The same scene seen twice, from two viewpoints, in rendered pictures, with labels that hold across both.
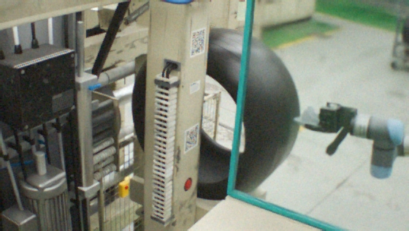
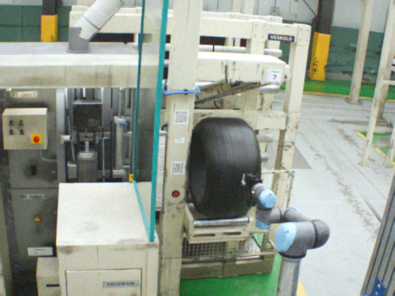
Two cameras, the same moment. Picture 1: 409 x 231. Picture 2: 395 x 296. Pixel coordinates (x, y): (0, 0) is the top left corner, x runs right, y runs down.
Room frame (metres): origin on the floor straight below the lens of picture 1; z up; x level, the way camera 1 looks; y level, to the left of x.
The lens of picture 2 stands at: (-0.33, -1.74, 2.25)
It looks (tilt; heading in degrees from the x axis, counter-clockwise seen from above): 21 degrees down; 45
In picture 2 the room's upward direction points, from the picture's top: 5 degrees clockwise
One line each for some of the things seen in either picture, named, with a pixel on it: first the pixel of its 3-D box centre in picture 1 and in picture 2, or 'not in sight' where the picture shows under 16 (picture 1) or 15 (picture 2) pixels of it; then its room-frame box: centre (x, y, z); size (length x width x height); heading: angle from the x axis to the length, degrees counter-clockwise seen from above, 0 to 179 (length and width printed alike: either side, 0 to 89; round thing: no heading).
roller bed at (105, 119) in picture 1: (86, 139); not in sight; (1.57, 0.41, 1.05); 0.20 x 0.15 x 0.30; 150
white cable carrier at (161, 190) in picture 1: (164, 153); (161, 170); (1.25, 0.10, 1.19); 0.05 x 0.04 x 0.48; 60
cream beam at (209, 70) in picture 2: not in sight; (232, 68); (1.83, 0.17, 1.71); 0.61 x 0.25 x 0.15; 150
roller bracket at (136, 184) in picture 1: (177, 206); (184, 211); (1.42, 0.06, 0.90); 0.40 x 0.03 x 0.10; 60
